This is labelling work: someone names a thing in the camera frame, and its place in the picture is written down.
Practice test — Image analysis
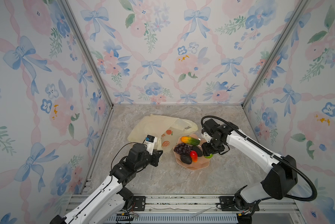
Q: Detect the green custard apple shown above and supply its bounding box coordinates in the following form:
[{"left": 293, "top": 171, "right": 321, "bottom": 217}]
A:
[{"left": 205, "top": 154, "right": 213, "bottom": 159}]

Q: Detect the green-orange mango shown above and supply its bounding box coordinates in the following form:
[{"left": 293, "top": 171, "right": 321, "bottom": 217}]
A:
[{"left": 180, "top": 136, "right": 201, "bottom": 146}]

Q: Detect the red apple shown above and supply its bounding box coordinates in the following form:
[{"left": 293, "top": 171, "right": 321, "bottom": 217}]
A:
[{"left": 190, "top": 150, "right": 198, "bottom": 162}]

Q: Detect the yellow plastic bag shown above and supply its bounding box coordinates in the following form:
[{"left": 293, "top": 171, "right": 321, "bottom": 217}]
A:
[{"left": 127, "top": 114, "right": 198, "bottom": 151}]

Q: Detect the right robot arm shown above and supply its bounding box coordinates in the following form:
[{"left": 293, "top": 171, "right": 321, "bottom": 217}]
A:
[{"left": 201, "top": 116, "right": 298, "bottom": 211}]

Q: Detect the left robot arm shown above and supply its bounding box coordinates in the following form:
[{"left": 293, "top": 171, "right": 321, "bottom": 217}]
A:
[{"left": 50, "top": 143, "right": 163, "bottom": 224}]

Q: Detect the dark avocado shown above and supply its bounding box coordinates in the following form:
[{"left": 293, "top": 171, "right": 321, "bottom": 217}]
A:
[
  {"left": 180, "top": 154, "right": 193, "bottom": 165},
  {"left": 192, "top": 146, "right": 203, "bottom": 157}
]

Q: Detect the pink scalloped fruit plate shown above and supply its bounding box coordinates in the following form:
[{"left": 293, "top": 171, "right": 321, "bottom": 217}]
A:
[{"left": 173, "top": 134, "right": 213, "bottom": 170}]

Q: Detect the purple grape bunch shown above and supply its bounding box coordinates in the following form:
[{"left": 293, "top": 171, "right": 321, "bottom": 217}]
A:
[{"left": 174, "top": 143, "right": 192, "bottom": 155}]

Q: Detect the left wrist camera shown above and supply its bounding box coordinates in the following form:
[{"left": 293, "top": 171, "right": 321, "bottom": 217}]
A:
[{"left": 145, "top": 135, "right": 157, "bottom": 155}]

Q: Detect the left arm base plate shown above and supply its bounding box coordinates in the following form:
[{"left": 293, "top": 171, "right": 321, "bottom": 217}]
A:
[{"left": 128, "top": 196, "right": 147, "bottom": 211}]

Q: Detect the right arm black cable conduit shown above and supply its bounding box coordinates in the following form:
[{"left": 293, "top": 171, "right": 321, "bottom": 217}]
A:
[{"left": 200, "top": 115, "right": 318, "bottom": 202}]

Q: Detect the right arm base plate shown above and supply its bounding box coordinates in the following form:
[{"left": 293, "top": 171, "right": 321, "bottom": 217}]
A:
[{"left": 216, "top": 196, "right": 261, "bottom": 213}]

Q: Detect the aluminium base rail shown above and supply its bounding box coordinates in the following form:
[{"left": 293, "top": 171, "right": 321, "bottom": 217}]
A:
[{"left": 59, "top": 194, "right": 306, "bottom": 224}]

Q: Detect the right aluminium corner post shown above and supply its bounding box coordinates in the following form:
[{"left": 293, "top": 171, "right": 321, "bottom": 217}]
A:
[{"left": 242, "top": 0, "right": 310, "bottom": 109}]

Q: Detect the aluminium corner post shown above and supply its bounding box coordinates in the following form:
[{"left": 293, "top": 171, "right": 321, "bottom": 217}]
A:
[
  {"left": 242, "top": 0, "right": 310, "bottom": 109},
  {"left": 57, "top": 0, "right": 113, "bottom": 109}
]

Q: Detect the left aluminium corner post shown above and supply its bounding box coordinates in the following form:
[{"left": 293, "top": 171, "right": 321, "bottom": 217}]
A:
[{"left": 57, "top": 0, "right": 113, "bottom": 109}]

